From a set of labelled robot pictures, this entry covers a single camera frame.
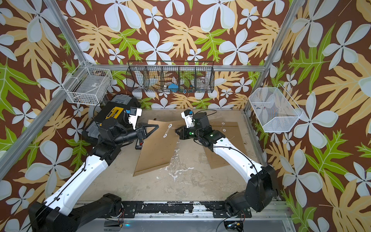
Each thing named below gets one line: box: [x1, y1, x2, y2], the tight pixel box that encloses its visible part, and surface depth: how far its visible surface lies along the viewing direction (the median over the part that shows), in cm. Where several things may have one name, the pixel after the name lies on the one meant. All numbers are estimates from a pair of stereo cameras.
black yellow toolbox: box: [81, 94, 142, 141], surface depth 97 cm
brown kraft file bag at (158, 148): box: [133, 119, 185, 177], surface depth 72 cm
